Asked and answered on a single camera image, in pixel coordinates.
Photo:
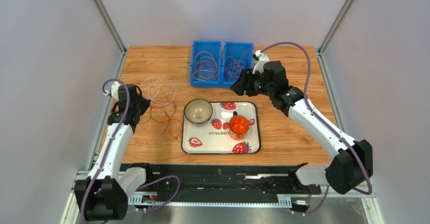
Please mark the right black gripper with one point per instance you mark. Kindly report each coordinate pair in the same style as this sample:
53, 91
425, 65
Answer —
246, 84

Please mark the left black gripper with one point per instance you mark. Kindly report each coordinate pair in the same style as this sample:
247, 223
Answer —
145, 103

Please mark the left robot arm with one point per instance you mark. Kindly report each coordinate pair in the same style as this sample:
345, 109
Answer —
103, 195

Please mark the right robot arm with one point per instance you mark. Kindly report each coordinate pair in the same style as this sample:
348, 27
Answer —
351, 161

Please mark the right blue plastic bin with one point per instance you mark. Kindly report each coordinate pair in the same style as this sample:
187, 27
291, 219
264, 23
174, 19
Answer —
236, 57

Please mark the blue plastic bin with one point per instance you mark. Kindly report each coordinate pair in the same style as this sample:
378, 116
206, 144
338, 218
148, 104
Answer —
205, 64
236, 57

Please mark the left blue plastic bin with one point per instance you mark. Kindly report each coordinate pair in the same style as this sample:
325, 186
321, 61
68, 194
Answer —
205, 64

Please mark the orange transparent mug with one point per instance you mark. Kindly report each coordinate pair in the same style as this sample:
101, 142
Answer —
238, 126

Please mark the beige ceramic bowl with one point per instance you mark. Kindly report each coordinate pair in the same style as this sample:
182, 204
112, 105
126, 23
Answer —
198, 111

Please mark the strawberry print tray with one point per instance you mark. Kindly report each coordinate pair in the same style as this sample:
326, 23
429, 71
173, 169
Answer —
212, 136

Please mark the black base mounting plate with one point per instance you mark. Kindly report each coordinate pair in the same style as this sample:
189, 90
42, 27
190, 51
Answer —
227, 184

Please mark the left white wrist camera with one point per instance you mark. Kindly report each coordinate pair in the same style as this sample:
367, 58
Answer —
111, 88

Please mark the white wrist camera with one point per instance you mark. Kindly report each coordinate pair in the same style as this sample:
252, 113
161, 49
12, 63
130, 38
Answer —
111, 88
260, 59

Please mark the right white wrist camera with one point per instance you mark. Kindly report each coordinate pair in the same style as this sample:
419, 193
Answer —
260, 59

